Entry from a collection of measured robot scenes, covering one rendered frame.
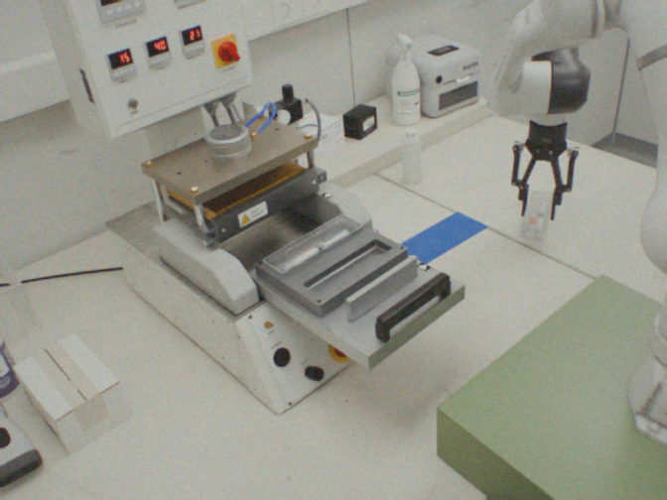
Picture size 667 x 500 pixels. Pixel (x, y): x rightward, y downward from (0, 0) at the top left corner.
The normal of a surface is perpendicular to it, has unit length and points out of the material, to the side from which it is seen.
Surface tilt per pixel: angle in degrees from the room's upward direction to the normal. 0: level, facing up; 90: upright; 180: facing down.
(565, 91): 77
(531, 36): 90
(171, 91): 90
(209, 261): 0
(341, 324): 0
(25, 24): 90
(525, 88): 68
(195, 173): 0
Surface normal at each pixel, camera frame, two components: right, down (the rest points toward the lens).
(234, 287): 0.37, -0.37
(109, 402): 0.69, 0.36
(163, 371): -0.09, -0.81
